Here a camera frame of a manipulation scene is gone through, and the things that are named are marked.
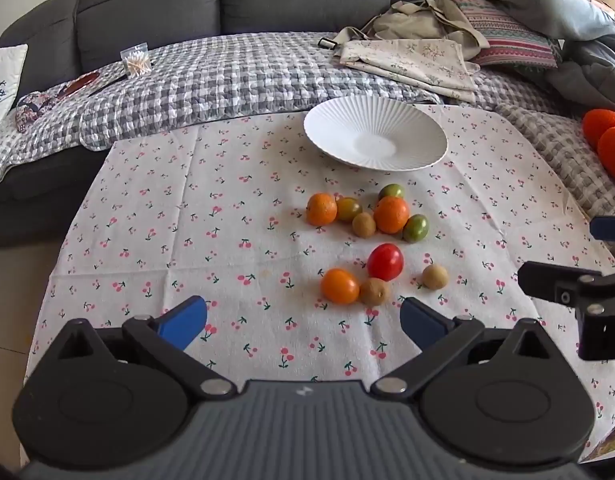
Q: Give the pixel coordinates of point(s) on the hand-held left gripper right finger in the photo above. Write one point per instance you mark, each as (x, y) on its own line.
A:
(420, 322)

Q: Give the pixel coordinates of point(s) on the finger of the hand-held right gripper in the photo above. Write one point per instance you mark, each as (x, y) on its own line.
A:
(610, 229)
(552, 280)

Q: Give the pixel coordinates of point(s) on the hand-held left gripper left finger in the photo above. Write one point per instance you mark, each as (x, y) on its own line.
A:
(182, 322)

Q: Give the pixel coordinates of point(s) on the brown kiwi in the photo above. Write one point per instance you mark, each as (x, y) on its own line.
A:
(364, 225)
(375, 292)
(435, 277)

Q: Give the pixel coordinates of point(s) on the red tomato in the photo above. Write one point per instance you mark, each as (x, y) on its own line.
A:
(385, 261)

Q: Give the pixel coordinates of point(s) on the smooth orange tomato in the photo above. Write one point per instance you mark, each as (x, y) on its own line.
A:
(340, 286)

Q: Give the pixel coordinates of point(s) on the green tomato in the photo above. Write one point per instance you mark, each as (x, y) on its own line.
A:
(349, 209)
(416, 228)
(392, 190)

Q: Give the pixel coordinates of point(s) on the large orange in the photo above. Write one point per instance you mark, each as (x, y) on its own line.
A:
(391, 215)

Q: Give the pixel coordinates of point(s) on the small dimpled mandarin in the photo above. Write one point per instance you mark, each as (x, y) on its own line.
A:
(321, 209)

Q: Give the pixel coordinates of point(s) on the white ribbed plate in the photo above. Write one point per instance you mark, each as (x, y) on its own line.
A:
(387, 130)

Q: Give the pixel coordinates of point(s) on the cherry print tablecloth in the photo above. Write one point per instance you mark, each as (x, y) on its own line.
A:
(187, 240)

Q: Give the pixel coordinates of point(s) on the grey woven blanket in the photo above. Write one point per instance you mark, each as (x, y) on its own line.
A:
(547, 135)

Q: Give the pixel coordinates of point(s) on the striped patterned pillow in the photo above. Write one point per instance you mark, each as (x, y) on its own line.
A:
(507, 40)

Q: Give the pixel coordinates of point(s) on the grey sweatshirt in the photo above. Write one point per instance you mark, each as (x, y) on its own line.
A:
(537, 5)

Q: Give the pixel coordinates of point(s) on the grey checked quilt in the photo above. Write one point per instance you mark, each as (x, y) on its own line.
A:
(227, 80)

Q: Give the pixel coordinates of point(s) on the folded floral cloth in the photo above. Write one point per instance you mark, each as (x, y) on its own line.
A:
(412, 62)

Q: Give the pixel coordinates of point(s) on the red flat packet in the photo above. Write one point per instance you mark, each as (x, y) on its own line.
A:
(79, 82)

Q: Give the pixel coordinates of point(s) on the small floral pillow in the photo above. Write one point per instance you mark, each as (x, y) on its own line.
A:
(29, 107)

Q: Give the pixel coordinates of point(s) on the clear cotton swab box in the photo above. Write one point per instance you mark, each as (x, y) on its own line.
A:
(136, 62)

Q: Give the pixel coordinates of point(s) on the beige canvas bag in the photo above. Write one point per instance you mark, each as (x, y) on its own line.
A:
(412, 22)

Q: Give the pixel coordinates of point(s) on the small black white item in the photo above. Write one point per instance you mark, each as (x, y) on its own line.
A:
(327, 42)

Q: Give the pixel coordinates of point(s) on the white cushion blue print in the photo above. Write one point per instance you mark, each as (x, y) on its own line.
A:
(7, 75)

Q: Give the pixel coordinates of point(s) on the dark grey sofa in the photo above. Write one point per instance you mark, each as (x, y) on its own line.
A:
(152, 5)

